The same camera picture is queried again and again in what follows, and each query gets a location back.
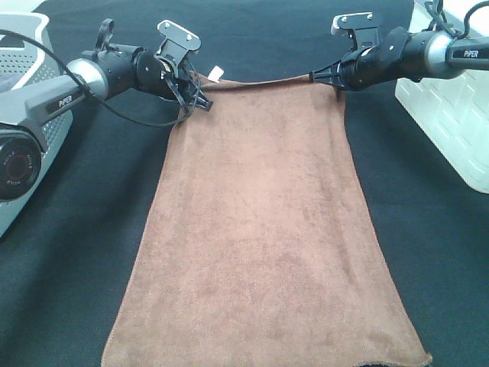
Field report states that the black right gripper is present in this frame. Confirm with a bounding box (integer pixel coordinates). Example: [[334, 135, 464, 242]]
[[309, 46, 382, 91]]

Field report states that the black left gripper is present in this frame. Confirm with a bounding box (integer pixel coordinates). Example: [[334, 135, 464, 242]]
[[135, 50, 213, 114]]

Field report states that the brown towel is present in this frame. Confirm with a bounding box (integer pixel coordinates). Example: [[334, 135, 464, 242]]
[[101, 76, 432, 366]]

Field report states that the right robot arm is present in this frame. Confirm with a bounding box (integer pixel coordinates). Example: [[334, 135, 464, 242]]
[[309, 27, 488, 91]]

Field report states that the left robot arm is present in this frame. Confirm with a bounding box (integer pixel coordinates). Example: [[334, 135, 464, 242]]
[[1, 18, 212, 202]]

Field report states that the white woven storage bin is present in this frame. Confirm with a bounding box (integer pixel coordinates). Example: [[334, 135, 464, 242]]
[[394, 0, 489, 194]]

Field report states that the white perforated laundry basket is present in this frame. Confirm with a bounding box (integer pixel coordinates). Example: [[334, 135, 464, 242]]
[[1, 11, 73, 232]]

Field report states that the folded purple cloth in basket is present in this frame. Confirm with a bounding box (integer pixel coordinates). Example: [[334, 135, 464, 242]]
[[0, 73, 22, 93]]

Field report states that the black table cloth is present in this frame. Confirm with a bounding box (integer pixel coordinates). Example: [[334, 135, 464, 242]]
[[1, 1, 488, 366]]

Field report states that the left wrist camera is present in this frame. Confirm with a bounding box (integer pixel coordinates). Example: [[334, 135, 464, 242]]
[[157, 20, 202, 66]]

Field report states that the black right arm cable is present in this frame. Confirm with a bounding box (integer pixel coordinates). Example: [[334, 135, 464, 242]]
[[423, 0, 489, 39]]

